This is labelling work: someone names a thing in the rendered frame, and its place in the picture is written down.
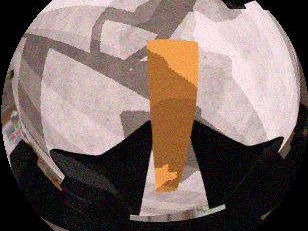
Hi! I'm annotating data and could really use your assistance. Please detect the orange bar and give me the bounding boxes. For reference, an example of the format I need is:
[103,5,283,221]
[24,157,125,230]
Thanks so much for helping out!
[146,39,199,192]

